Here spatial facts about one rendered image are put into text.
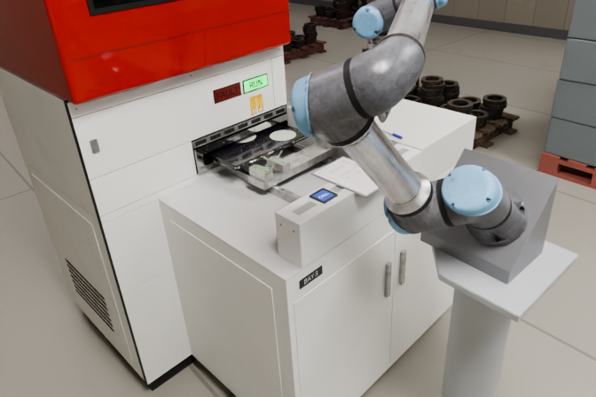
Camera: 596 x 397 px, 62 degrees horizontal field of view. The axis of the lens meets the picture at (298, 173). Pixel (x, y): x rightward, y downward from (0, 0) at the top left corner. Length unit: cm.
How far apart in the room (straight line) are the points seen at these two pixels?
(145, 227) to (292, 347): 65
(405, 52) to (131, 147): 99
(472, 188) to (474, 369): 63
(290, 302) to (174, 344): 84
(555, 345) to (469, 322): 98
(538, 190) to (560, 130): 225
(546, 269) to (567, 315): 117
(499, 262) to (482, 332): 25
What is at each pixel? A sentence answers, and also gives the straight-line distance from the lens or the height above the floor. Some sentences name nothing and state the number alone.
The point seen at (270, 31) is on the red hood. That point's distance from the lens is 180.
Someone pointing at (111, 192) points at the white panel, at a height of 91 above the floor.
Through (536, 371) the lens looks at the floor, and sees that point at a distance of 230.
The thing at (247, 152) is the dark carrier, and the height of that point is 90.
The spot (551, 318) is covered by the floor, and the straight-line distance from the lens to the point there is 255.
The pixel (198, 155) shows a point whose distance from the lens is 176.
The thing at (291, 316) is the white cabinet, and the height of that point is 69.
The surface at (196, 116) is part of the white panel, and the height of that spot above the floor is 105.
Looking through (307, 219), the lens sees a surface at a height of 96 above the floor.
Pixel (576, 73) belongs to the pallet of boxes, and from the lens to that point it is 346.
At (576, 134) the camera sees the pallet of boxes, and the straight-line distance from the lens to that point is 357.
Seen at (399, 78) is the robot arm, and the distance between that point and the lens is 88.
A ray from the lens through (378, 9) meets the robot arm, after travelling 126.
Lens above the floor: 166
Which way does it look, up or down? 28 degrees down
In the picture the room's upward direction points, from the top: 3 degrees counter-clockwise
